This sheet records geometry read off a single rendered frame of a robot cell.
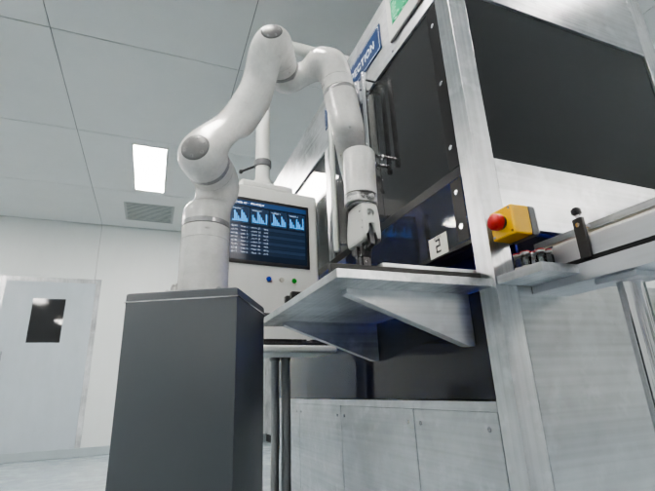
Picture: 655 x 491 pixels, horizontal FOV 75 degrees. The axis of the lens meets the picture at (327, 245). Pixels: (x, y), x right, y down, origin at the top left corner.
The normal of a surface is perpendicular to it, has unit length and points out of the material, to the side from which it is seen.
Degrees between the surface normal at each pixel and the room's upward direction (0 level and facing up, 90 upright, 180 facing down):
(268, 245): 90
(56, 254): 90
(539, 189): 90
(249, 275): 90
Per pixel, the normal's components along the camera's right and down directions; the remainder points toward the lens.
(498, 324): -0.93, -0.08
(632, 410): 0.37, -0.31
